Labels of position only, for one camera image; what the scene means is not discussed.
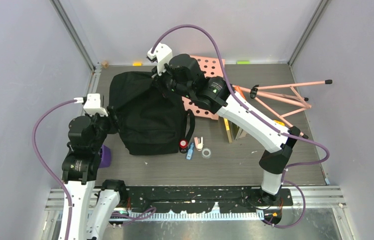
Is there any clear tape roll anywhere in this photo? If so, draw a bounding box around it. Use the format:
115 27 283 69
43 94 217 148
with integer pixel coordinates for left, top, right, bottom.
201 148 212 159

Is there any yellow tape marker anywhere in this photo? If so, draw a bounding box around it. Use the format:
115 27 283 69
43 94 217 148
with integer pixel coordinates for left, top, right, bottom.
132 62 143 67

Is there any yellow book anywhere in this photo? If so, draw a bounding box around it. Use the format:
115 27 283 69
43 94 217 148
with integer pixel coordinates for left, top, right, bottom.
223 118 233 144

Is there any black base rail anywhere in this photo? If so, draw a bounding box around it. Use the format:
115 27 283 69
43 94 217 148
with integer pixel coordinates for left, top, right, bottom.
119 185 293 214

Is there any blue small clip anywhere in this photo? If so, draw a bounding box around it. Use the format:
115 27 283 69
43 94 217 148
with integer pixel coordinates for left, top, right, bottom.
186 142 195 160

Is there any dark green book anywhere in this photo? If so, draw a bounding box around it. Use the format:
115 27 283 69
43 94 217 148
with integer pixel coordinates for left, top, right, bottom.
232 123 246 140

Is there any red black stamp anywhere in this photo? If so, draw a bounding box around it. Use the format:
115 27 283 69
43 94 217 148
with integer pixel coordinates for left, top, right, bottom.
179 139 188 154

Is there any orange treehouse book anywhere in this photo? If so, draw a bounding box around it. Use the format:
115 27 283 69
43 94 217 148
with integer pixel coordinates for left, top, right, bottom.
234 85 246 100

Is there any toy block car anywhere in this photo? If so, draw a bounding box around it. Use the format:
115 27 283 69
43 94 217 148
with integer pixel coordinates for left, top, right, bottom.
274 120 285 127

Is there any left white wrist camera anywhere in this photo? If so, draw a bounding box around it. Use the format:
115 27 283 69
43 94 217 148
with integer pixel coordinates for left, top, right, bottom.
73 93 108 117

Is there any green tape marker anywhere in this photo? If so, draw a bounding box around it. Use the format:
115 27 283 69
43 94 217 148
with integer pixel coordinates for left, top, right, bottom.
236 60 250 65

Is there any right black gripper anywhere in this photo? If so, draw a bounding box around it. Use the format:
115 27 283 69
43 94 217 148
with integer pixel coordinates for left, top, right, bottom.
152 59 193 100

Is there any pink small stapler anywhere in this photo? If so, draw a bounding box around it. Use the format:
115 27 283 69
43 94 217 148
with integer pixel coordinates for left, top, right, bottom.
194 136 204 151

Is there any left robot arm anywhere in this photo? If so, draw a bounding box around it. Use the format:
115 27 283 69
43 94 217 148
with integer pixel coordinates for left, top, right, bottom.
59 108 128 240

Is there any purple ball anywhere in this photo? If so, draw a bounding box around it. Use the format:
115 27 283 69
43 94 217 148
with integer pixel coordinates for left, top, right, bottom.
99 145 112 168

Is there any black student backpack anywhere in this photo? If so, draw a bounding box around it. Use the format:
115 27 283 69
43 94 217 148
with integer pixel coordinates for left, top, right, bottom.
109 71 195 156

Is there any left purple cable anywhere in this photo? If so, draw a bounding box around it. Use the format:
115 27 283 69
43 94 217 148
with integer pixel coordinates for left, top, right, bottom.
32 98 85 240

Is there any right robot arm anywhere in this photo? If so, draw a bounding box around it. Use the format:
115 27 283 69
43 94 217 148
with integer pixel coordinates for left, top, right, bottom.
147 52 300 205

